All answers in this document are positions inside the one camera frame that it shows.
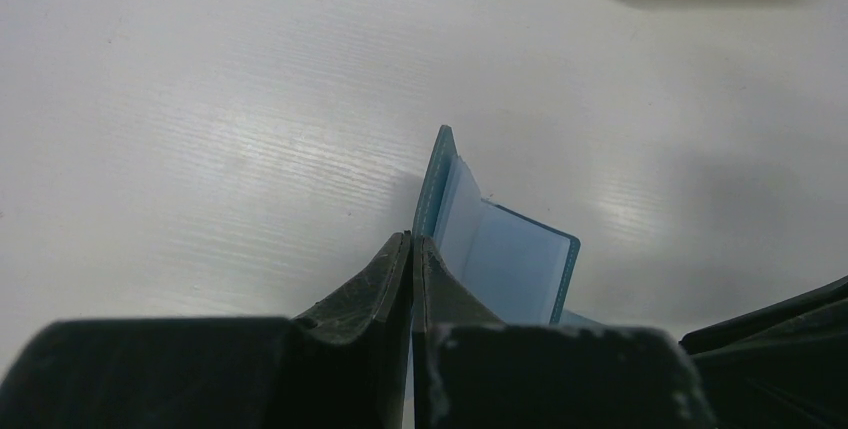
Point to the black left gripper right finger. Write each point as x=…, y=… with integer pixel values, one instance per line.
x=445, y=383

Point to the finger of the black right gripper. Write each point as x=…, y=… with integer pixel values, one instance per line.
x=782, y=366

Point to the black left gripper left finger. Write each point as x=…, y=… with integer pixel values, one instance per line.
x=345, y=362

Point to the teal leather card holder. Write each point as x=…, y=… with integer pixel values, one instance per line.
x=519, y=268

